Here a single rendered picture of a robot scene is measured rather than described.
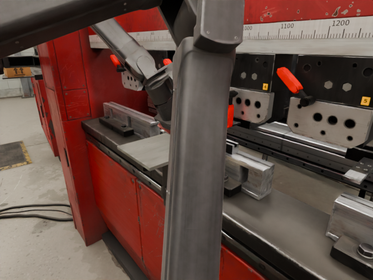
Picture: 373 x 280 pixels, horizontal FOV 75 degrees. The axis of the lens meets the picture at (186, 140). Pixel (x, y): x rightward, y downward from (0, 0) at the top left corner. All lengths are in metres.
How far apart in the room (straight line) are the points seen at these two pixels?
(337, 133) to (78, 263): 1.64
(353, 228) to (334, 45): 0.37
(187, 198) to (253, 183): 0.49
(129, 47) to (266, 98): 0.35
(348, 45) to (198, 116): 0.36
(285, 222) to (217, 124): 0.47
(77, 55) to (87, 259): 1.24
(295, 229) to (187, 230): 0.45
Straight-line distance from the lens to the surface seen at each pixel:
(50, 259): 1.94
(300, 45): 0.57
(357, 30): 0.54
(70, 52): 1.46
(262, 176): 0.69
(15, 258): 2.06
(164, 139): 0.78
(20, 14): 0.26
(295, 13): 0.58
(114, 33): 0.67
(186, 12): 0.27
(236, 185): 0.72
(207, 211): 0.25
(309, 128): 0.57
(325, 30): 0.55
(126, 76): 1.13
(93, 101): 1.52
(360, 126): 0.54
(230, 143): 0.77
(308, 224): 0.69
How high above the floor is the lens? 1.28
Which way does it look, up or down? 22 degrees down
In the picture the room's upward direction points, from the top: straight up
